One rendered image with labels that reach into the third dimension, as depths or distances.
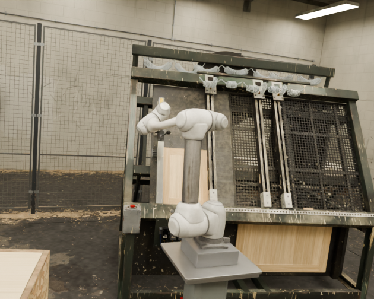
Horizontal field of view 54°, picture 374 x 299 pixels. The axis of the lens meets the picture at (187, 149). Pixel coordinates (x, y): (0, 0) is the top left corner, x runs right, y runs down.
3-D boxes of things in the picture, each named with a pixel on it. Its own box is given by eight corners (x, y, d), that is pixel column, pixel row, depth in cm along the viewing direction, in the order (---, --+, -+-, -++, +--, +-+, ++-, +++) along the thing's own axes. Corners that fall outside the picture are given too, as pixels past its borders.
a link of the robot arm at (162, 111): (161, 107, 274) (148, 117, 269) (164, 96, 260) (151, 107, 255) (171, 116, 273) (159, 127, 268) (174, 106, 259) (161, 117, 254)
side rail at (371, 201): (363, 215, 328) (370, 212, 318) (342, 106, 370) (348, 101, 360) (370, 215, 329) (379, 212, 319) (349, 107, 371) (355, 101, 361)
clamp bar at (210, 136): (205, 206, 296) (213, 199, 274) (202, 80, 340) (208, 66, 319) (217, 206, 297) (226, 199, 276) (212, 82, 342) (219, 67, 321)
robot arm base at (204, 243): (234, 248, 228) (235, 239, 227) (200, 249, 222) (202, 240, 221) (224, 237, 245) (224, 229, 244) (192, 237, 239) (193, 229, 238)
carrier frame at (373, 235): (116, 314, 289) (123, 213, 277) (117, 242, 423) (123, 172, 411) (364, 310, 329) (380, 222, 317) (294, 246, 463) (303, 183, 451)
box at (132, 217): (121, 234, 256) (123, 209, 254) (121, 228, 268) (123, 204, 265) (139, 234, 258) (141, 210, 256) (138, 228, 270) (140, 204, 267)
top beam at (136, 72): (130, 82, 325) (130, 75, 316) (130, 72, 329) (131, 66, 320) (353, 104, 366) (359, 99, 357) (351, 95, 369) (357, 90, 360)
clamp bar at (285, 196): (279, 209, 307) (292, 202, 286) (266, 87, 352) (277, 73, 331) (291, 209, 309) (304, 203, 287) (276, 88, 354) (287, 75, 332)
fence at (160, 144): (155, 204, 288) (156, 203, 284) (158, 99, 324) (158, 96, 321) (161, 204, 289) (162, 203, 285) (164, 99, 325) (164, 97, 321)
